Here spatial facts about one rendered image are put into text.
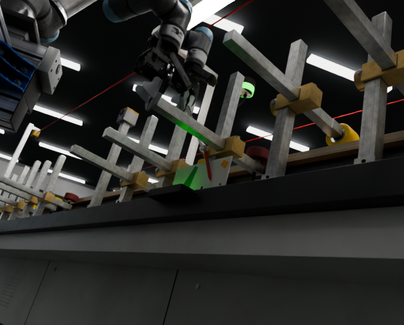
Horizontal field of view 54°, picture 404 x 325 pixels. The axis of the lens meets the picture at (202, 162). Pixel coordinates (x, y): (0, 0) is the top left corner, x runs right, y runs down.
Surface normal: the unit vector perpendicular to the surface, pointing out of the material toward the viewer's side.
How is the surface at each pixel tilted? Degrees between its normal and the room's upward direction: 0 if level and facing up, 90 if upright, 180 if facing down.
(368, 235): 90
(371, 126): 90
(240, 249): 90
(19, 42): 90
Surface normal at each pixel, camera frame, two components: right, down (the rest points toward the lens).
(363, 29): -0.24, 0.89
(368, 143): -0.72, -0.44
